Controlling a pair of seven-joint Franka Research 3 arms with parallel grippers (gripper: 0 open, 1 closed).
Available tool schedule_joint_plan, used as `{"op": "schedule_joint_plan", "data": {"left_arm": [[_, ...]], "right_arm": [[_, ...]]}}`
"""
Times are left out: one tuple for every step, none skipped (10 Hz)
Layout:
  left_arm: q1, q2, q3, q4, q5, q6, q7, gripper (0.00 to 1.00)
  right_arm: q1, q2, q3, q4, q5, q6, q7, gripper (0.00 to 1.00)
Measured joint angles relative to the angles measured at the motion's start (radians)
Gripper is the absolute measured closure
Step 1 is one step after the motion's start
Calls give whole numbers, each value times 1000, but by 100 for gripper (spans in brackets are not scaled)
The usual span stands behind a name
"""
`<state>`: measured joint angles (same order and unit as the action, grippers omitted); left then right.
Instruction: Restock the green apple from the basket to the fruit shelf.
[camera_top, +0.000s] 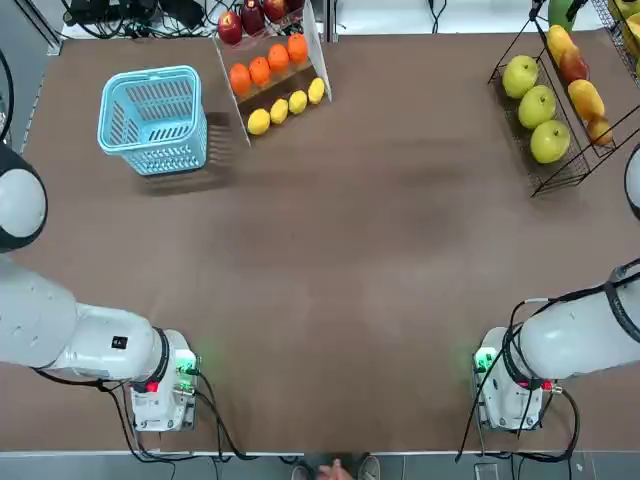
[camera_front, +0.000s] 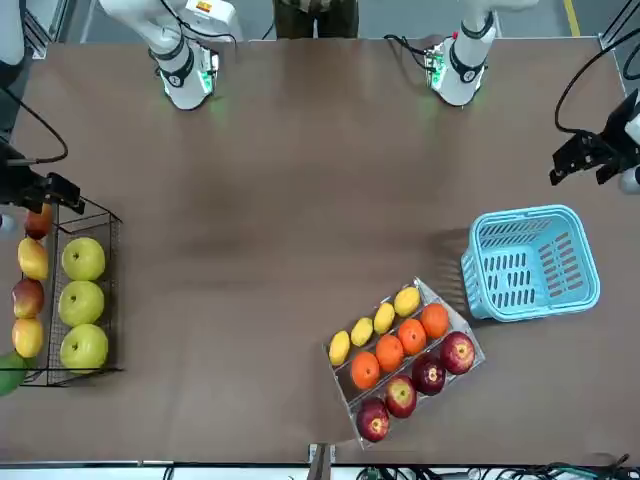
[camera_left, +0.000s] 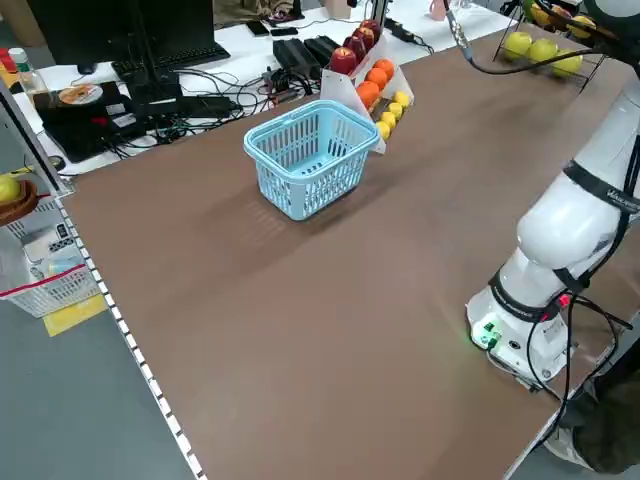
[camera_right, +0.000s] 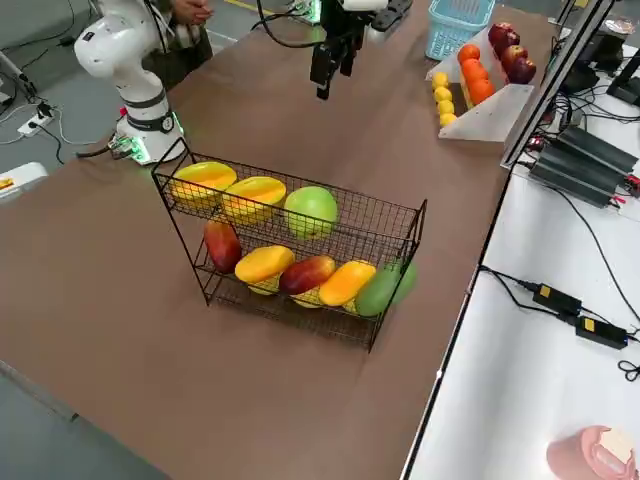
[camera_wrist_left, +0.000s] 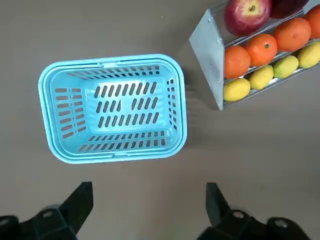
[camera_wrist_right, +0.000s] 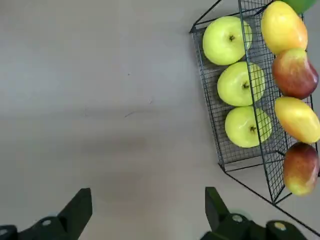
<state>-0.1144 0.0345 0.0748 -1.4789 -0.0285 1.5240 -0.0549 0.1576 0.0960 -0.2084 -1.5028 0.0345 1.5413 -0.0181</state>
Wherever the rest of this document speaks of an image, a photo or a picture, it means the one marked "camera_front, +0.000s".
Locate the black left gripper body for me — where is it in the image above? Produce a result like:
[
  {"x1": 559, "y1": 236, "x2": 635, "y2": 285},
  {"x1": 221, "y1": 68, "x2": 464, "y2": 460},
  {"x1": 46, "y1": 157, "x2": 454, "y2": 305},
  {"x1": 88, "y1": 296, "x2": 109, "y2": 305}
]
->
[{"x1": 583, "y1": 87, "x2": 640, "y2": 171}]

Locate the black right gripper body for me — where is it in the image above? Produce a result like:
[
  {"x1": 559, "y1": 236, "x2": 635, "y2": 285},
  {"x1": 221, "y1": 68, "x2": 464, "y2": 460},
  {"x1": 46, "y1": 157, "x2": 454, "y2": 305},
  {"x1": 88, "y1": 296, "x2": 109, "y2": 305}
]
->
[{"x1": 0, "y1": 164, "x2": 52, "y2": 215}]

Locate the large yellow-green apple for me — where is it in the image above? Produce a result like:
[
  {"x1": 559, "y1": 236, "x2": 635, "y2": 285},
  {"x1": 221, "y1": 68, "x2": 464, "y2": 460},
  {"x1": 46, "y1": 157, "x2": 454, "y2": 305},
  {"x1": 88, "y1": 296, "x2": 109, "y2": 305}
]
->
[
  {"x1": 58, "y1": 280, "x2": 106, "y2": 328},
  {"x1": 61, "y1": 236, "x2": 107, "y2": 282},
  {"x1": 59, "y1": 323, "x2": 110, "y2": 375}
]

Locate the light blue plastic basket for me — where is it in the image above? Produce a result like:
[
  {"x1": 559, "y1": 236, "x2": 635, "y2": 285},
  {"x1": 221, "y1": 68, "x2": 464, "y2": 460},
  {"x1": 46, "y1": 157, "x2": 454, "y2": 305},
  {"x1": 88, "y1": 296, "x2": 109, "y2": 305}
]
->
[{"x1": 459, "y1": 203, "x2": 601, "y2": 323}]

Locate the red apple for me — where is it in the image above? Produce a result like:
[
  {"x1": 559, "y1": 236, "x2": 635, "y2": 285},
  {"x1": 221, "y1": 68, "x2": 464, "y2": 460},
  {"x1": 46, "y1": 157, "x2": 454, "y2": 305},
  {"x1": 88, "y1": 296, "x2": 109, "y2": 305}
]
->
[
  {"x1": 355, "y1": 397, "x2": 391, "y2": 444},
  {"x1": 383, "y1": 374, "x2": 418, "y2": 419},
  {"x1": 411, "y1": 353, "x2": 448, "y2": 397},
  {"x1": 439, "y1": 330, "x2": 477, "y2": 376}
]

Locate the clear acrylic tiered shelf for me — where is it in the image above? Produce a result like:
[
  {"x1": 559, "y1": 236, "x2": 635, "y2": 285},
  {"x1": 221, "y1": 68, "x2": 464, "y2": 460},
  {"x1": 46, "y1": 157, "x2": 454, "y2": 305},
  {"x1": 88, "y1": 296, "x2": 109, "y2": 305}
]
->
[{"x1": 322, "y1": 276, "x2": 486, "y2": 450}]

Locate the green mango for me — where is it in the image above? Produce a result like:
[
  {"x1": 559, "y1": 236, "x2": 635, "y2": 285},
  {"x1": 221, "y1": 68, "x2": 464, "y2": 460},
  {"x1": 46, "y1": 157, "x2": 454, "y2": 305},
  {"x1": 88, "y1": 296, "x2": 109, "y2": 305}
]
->
[{"x1": 0, "y1": 350, "x2": 37, "y2": 399}]

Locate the orange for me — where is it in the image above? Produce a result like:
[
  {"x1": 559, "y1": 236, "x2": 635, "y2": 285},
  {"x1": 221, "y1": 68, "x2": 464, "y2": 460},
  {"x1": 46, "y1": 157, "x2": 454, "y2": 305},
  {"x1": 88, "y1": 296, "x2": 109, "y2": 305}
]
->
[
  {"x1": 374, "y1": 333, "x2": 406, "y2": 373},
  {"x1": 397, "y1": 318, "x2": 428, "y2": 356},
  {"x1": 350, "y1": 350, "x2": 382, "y2": 391},
  {"x1": 419, "y1": 302, "x2": 451, "y2": 340}
]

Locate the yellow lemon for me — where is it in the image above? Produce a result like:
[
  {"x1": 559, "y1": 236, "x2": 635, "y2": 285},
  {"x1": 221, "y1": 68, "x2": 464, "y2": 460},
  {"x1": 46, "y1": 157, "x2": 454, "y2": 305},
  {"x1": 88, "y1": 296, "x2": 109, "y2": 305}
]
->
[
  {"x1": 350, "y1": 316, "x2": 375, "y2": 348},
  {"x1": 393, "y1": 286, "x2": 422, "y2": 318},
  {"x1": 373, "y1": 302, "x2": 397, "y2": 335},
  {"x1": 328, "y1": 330, "x2": 352, "y2": 367}
]

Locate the white box orange label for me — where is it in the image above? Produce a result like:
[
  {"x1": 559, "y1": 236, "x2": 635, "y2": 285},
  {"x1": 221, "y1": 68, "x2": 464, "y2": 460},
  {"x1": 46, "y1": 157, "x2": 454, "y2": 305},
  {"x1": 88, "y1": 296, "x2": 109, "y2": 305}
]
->
[{"x1": 182, "y1": 0, "x2": 245, "y2": 44}]

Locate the person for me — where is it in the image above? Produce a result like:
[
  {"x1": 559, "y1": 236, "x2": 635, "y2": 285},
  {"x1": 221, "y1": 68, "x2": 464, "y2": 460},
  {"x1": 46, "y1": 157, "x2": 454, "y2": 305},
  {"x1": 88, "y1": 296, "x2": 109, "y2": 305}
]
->
[{"x1": 273, "y1": 0, "x2": 360, "y2": 40}]

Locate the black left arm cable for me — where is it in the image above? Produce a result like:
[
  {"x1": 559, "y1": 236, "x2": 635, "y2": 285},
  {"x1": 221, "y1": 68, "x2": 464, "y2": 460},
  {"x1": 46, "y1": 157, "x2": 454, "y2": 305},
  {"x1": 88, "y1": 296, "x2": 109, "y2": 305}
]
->
[{"x1": 554, "y1": 27, "x2": 640, "y2": 136}]

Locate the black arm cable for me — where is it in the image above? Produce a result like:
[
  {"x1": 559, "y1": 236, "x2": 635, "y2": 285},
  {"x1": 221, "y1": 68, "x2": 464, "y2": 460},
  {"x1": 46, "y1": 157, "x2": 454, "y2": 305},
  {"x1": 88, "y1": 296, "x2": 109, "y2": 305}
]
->
[
  {"x1": 0, "y1": 87, "x2": 70, "y2": 166},
  {"x1": 554, "y1": 27, "x2": 640, "y2": 136}
]

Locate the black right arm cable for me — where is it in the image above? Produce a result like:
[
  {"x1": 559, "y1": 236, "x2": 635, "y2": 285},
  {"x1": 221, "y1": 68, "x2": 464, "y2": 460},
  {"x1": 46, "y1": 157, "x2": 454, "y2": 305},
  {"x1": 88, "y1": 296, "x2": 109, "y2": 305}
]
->
[{"x1": 0, "y1": 87, "x2": 70, "y2": 166}]

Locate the grey aluminium frame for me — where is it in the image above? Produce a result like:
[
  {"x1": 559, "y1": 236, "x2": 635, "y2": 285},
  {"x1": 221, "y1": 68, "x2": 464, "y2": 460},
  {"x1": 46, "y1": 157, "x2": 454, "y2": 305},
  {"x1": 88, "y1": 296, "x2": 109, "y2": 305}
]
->
[
  {"x1": 597, "y1": 0, "x2": 640, "y2": 51},
  {"x1": 22, "y1": 0, "x2": 69, "y2": 60}
]

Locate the black wire fruit shelf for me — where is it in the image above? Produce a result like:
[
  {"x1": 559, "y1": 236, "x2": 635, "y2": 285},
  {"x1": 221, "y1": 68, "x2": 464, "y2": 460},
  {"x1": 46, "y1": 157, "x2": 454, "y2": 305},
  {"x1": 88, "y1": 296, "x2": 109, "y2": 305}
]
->
[{"x1": 0, "y1": 194, "x2": 125, "y2": 388}]

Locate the black cable tangle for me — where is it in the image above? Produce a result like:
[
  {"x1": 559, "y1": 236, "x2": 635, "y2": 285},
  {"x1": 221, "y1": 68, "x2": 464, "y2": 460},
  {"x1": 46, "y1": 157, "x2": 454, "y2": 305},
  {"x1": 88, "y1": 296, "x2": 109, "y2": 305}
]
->
[{"x1": 349, "y1": 452, "x2": 640, "y2": 480}]

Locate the grey aluminium post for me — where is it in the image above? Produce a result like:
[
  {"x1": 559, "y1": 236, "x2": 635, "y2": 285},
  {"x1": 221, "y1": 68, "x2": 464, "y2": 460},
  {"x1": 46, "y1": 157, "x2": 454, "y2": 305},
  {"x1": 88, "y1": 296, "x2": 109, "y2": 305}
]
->
[{"x1": 307, "y1": 442, "x2": 335, "y2": 480}]

